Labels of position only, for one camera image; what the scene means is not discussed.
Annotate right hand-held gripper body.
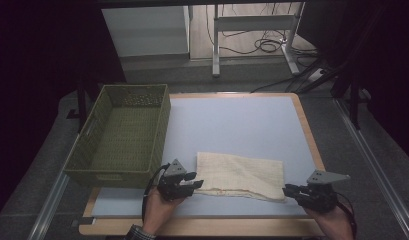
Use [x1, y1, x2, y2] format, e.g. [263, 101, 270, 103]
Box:
[293, 169, 352, 213]

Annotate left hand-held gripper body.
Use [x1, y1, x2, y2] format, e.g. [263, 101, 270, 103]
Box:
[156, 158, 190, 202]

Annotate beige woven cloth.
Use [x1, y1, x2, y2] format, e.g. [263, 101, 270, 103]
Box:
[193, 151, 287, 203]

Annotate person's left hand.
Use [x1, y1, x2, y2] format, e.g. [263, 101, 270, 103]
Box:
[142, 186, 188, 235]

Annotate person's right hand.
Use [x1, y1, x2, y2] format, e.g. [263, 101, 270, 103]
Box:
[303, 202, 355, 240]

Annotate green woven basket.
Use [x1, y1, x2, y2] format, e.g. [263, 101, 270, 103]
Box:
[63, 83, 172, 189]

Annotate black metal stand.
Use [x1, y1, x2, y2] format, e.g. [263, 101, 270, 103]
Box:
[300, 6, 373, 131]
[66, 78, 95, 133]

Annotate white power strip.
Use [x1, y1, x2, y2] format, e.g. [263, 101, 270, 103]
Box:
[306, 67, 327, 83]

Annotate white cabinet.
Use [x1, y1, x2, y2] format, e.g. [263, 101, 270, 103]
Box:
[101, 5, 191, 58]

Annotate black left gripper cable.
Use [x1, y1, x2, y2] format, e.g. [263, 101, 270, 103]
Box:
[141, 162, 171, 224]

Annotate dark right gripper cable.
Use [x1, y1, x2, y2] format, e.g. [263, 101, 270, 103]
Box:
[335, 191, 358, 238]

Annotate metal floor rail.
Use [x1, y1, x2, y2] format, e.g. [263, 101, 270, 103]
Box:
[26, 171, 72, 240]
[334, 98, 409, 240]

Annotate black floor cables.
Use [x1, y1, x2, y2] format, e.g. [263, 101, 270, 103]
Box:
[205, 2, 321, 94]

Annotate white metal desk frame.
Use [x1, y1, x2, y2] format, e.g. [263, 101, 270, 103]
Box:
[211, 2, 306, 78]

